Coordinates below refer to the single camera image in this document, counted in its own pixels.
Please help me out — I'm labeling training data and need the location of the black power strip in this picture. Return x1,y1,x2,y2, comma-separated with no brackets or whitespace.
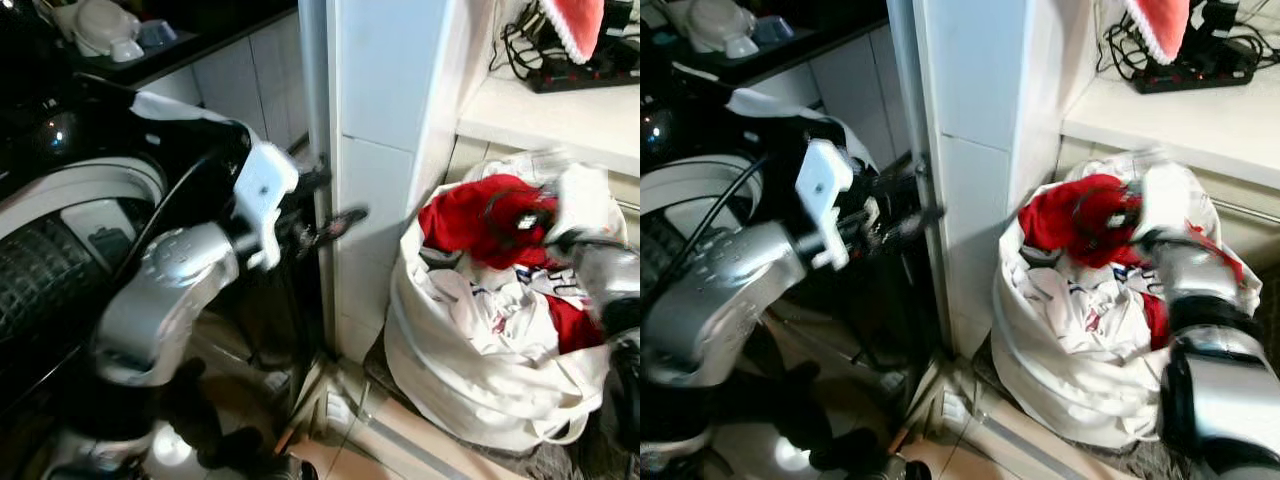
1133,42,1261,96
524,42,641,95

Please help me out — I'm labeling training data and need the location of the pale blue small container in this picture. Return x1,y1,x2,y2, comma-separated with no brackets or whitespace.
134,18,181,53
748,14,797,48

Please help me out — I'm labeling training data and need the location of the grey metal upright pipe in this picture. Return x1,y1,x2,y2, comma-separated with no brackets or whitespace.
884,0,928,353
297,0,338,353

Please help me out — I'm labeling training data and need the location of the white printed garment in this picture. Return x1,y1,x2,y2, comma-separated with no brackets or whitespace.
415,245,596,366
1015,245,1171,363

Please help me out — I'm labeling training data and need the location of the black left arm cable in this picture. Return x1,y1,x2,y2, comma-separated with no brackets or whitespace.
112,148,221,296
662,152,773,306

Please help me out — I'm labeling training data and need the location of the white fabric laundry bag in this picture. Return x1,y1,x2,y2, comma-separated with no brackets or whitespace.
384,148,633,453
990,148,1263,453

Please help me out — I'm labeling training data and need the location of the white cloth on washer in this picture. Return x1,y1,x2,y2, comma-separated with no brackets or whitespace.
129,89,253,133
726,86,853,153

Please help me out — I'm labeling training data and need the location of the black power cables bundle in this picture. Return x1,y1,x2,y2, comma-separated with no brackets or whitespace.
1095,5,1146,83
492,0,549,83

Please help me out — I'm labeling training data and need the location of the black robot leg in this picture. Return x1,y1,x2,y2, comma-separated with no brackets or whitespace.
755,358,933,480
150,355,321,480

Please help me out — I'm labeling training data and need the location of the white round small appliance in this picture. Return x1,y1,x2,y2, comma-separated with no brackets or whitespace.
52,0,147,64
678,0,761,61

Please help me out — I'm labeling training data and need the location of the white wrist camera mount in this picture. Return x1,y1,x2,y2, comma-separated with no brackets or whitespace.
1138,163,1203,241
231,140,300,272
553,164,617,239
795,139,855,272

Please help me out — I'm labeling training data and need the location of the large red garment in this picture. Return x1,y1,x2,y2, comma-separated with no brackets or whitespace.
417,174,563,272
1017,173,1146,270

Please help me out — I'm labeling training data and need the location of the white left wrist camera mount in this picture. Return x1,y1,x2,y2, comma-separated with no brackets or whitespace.
795,139,855,272
231,140,300,272

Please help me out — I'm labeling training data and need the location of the small red cloth piece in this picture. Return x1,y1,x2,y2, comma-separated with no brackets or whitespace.
543,293,607,355
1140,290,1173,351

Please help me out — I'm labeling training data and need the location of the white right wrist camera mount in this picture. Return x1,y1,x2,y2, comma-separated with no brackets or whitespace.
553,164,617,239
1138,163,1203,241

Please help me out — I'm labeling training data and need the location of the red white fluffy cloth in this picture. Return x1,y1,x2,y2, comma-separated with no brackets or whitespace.
1124,0,1192,65
539,0,607,65

